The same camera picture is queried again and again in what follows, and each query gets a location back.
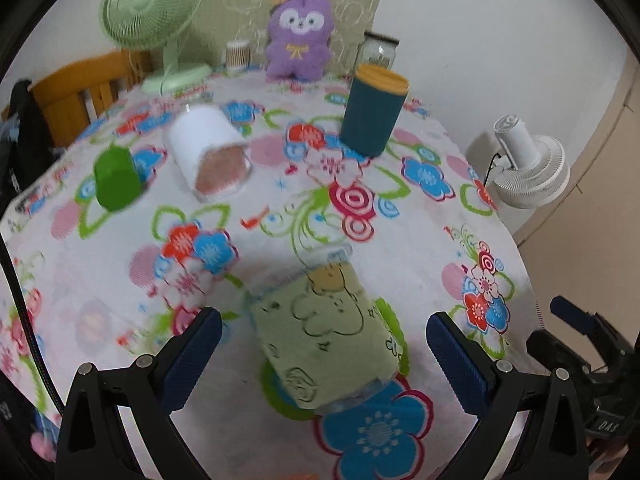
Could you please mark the wooden chair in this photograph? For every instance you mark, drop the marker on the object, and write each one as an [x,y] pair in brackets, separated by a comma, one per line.
[62,96]

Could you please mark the glass jar dark lid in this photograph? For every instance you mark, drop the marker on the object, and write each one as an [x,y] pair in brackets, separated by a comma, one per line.
[376,49]

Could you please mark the cotton swab container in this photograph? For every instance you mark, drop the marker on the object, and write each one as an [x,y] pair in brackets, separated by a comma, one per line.
[237,56]

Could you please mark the teal cup yellow rim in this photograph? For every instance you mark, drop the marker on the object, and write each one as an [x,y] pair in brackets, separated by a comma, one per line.
[375,99]

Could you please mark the glass cup white sleeve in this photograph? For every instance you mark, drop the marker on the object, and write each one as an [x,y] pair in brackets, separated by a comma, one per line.
[210,154]

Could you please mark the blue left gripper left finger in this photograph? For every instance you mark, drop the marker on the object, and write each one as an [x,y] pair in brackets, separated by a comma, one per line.
[184,357]

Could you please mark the floral tablecloth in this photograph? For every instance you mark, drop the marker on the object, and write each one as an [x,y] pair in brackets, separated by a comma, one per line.
[104,287]

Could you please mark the purple plush toy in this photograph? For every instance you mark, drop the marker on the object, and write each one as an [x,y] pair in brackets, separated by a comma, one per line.
[299,37]

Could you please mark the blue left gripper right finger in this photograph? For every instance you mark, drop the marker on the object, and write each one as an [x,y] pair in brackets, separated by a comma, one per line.
[468,369]

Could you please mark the green desk fan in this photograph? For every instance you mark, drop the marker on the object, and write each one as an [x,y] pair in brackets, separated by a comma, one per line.
[145,25]

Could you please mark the white standing fan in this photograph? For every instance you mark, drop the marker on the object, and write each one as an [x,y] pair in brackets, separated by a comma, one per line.
[530,171]

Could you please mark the glass cup yellow cartoon sleeve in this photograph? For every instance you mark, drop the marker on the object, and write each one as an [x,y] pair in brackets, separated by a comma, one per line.
[325,339]

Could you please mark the small green cup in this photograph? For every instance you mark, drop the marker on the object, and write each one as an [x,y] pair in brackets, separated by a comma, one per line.
[118,183]

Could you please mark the black bag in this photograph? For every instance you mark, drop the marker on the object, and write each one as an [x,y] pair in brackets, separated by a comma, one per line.
[26,144]

